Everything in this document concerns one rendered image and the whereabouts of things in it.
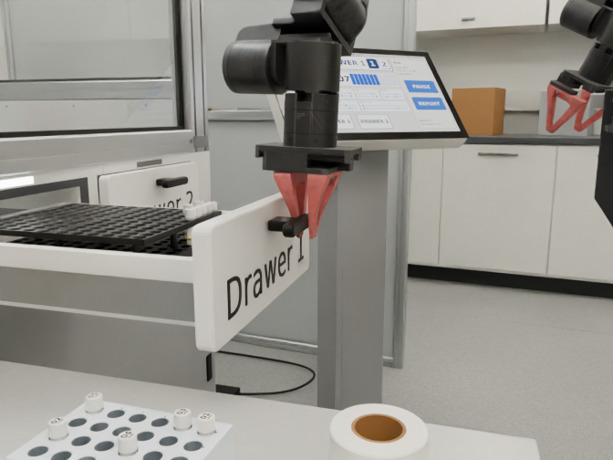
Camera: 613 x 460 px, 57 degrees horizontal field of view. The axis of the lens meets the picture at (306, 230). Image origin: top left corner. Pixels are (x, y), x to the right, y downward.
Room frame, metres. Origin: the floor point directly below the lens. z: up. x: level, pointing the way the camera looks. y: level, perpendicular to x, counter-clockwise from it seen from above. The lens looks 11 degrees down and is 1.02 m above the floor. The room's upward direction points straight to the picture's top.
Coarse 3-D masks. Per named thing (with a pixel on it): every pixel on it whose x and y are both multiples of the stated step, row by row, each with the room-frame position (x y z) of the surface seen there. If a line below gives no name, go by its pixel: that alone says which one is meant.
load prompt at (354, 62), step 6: (342, 60) 1.55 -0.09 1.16; (348, 60) 1.56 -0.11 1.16; (354, 60) 1.56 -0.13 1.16; (360, 60) 1.57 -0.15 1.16; (366, 60) 1.58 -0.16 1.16; (372, 60) 1.59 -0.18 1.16; (378, 60) 1.60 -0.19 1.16; (384, 60) 1.61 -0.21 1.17; (342, 66) 1.53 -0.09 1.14; (348, 66) 1.54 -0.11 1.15; (354, 66) 1.55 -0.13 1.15; (360, 66) 1.56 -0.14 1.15; (366, 66) 1.57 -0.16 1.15; (372, 66) 1.57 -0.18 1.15; (378, 66) 1.58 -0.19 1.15; (384, 66) 1.59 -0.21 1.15; (390, 66) 1.60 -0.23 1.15
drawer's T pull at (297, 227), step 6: (276, 216) 0.59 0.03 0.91; (282, 216) 0.59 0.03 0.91; (300, 216) 0.59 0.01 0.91; (306, 216) 0.59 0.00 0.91; (270, 222) 0.57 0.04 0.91; (276, 222) 0.57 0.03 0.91; (282, 222) 0.57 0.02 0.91; (288, 222) 0.56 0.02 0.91; (294, 222) 0.56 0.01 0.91; (300, 222) 0.57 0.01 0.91; (306, 222) 0.59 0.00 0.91; (270, 228) 0.57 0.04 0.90; (276, 228) 0.57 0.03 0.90; (282, 228) 0.57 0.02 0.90; (288, 228) 0.54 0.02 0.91; (294, 228) 0.54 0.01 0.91; (300, 228) 0.56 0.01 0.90; (288, 234) 0.54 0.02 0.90; (294, 234) 0.54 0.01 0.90
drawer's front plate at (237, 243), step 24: (216, 216) 0.50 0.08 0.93; (240, 216) 0.51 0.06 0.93; (264, 216) 0.57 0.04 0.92; (288, 216) 0.64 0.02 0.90; (192, 240) 0.45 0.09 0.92; (216, 240) 0.46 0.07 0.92; (240, 240) 0.51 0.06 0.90; (264, 240) 0.56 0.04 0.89; (288, 240) 0.64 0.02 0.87; (192, 264) 0.45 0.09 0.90; (216, 264) 0.46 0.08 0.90; (240, 264) 0.50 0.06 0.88; (264, 264) 0.56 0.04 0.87; (216, 288) 0.46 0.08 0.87; (264, 288) 0.56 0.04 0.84; (216, 312) 0.45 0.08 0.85; (240, 312) 0.50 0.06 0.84; (216, 336) 0.45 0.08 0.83
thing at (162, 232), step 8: (208, 216) 0.66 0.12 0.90; (176, 224) 0.61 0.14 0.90; (184, 224) 0.61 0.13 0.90; (192, 224) 0.62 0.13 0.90; (152, 232) 0.57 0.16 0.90; (160, 232) 0.57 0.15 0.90; (168, 232) 0.57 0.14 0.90; (176, 232) 0.59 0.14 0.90; (128, 240) 0.53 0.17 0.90; (136, 240) 0.53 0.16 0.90; (144, 240) 0.53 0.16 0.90; (152, 240) 0.54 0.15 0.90
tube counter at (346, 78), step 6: (342, 72) 1.52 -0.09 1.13; (342, 78) 1.50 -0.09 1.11; (348, 78) 1.51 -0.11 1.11; (354, 78) 1.52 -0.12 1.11; (360, 78) 1.52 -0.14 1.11; (366, 78) 1.53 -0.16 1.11; (372, 78) 1.54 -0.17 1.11; (378, 78) 1.55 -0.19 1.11; (384, 78) 1.56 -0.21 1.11; (390, 78) 1.57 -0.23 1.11; (396, 78) 1.57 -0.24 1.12; (342, 84) 1.49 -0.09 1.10; (348, 84) 1.50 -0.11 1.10; (354, 84) 1.50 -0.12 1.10; (360, 84) 1.51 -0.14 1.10; (366, 84) 1.52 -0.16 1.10; (372, 84) 1.53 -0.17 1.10; (378, 84) 1.53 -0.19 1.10; (384, 84) 1.54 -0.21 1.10; (390, 84) 1.55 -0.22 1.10; (396, 84) 1.56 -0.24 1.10
